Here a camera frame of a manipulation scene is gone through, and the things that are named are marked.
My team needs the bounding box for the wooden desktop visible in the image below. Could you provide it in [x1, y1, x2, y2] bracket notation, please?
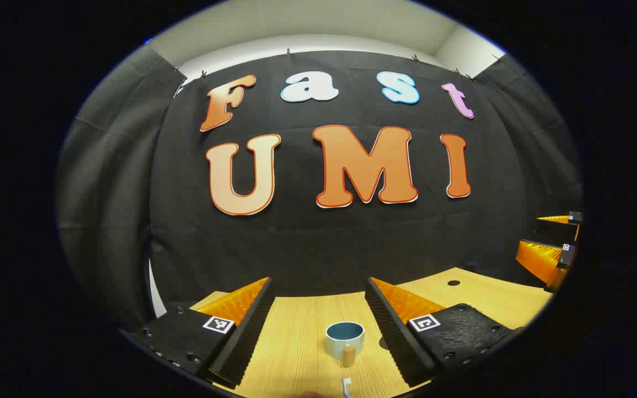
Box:
[189, 267, 554, 398]

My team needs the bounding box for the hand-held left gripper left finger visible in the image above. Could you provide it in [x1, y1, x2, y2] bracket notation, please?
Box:
[129, 276, 275, 389]

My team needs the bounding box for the dark grey curtain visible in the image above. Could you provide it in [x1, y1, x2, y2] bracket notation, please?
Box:
[56, 44, 186, 332]
[473, 54, 583, 266]

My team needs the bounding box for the black backdrop cloth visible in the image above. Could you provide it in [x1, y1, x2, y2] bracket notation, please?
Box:
[149, 49, 551, 313]

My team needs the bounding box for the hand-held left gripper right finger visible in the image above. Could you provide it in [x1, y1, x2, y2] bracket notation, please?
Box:
[364, 276, 523, 389]

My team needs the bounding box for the blue-grey cup with wooden handle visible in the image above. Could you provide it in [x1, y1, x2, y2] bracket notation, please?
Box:
[325, 321, 366, 368]

